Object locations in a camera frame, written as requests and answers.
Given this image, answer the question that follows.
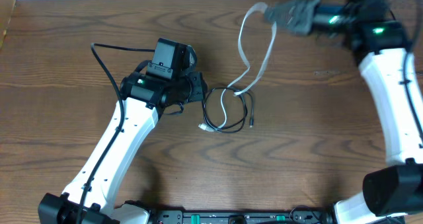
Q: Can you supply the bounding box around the white USB cable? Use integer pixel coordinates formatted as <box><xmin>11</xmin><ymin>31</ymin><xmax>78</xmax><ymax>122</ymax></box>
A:
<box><xmin>198</xmin><ymin>1</ymin><xmax>278</xmax><ymax>133</ymax></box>

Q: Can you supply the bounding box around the left black camera cable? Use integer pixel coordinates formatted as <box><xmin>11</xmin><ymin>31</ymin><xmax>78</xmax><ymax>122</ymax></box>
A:
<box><xmin>75</xmin><ymin>42</ymin><xmax>156</xmax><ymax>224</ymax></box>

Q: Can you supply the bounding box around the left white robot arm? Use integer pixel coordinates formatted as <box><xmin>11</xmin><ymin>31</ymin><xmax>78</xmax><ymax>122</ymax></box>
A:
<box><xmin>38</xmin><ymin>38</ymin><xmax>207</xmax><ymax>223</ymax></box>

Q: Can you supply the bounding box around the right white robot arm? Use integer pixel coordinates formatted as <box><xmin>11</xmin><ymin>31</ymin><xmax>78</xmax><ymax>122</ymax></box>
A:
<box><xmin>264</xmin><ymin>0</ymin><xmax>422</xmax><ymax>223</ymax></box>

